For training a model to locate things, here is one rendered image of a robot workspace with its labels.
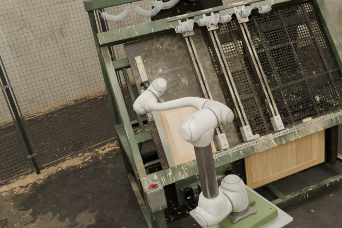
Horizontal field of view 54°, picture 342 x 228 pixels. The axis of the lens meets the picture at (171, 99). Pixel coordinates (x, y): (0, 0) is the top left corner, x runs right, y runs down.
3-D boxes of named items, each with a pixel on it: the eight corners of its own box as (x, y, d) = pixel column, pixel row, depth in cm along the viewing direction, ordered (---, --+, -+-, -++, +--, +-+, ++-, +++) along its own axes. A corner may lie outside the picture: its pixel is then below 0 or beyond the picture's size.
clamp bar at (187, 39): (218, 150, 282) (228, 148, 259) (174, 21, 299) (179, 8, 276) (228, 146, 285) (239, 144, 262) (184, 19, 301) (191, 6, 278)
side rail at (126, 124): (138, 177, 272) (139, 178, 261) (100, 51, 287) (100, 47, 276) (145, 175, 273) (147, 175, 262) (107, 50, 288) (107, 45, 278)
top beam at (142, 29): (100, 49, 281) (99, 45, 271) (96, 38, 282) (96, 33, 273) (318, -3, 334) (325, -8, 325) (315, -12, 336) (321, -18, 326)
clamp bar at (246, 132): (242, 142, 288) (254, 139, 265) (198, 16, 304) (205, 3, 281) (252, 138, 291) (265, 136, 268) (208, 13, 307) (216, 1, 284)
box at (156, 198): (152, 214, 244) (147, 194, 237) (148, 204, 254) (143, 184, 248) (168, 208, 247) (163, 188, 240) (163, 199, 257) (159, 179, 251)
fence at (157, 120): (168, 167, 272) (169, 167, 268) (134, 58, 285) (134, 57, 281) (174, 166, 273) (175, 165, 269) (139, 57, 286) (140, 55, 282)
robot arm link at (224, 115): (214, 94, 199) (197, 104, 192) (237, 103, 186) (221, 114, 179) (215, 113, 206) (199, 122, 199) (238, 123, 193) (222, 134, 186)
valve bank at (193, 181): (185, 216, 262) (180, 191, 253) (178, 205, 274) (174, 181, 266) (242, 195, 274) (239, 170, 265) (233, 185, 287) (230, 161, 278)
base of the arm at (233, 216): (262, 210, 222) (261, 203, 220) (233, 225, 217) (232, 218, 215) (247, 195, 239) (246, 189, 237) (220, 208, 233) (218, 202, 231)
